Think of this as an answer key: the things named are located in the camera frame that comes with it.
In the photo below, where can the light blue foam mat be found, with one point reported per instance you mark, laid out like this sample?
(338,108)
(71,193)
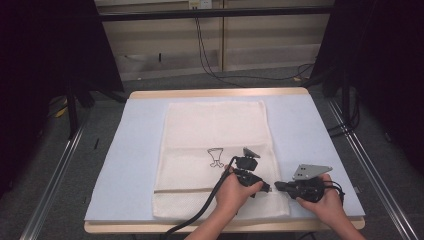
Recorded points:
(133,160)

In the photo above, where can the person's right hand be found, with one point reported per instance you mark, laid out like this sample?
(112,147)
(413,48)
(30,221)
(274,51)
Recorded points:
(328,206)

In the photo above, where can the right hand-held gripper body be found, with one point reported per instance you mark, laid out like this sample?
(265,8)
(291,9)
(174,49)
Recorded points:
(305,186)

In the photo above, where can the black curtain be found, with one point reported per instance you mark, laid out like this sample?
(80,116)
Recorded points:
(383,66)
(40,66)

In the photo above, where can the white wall outlet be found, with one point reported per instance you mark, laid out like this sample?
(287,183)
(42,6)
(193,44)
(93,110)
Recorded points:
(200,4)

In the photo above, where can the beige wall panel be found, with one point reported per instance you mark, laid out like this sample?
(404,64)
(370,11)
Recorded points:
(266,43)

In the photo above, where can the wooden table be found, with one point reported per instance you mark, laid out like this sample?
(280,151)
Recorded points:
(216,92)

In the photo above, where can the black metal stand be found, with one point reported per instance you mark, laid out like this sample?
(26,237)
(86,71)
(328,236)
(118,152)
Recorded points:
(72,113)

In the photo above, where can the white towel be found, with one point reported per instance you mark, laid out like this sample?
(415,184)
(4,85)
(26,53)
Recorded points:
(213,130)

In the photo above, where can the yellow floor tape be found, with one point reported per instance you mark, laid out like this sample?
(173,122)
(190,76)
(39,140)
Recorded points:
(61,112)

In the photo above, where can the person's left hand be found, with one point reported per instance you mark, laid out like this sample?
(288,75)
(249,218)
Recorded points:
(233,195)

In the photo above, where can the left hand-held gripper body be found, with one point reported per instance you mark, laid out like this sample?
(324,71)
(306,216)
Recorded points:
(247,173)

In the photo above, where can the black horizontal bar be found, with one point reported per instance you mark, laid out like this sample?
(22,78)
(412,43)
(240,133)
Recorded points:
(216,13)

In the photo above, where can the metal floor rail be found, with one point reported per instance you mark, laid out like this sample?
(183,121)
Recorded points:
(50,190)
(376,176)

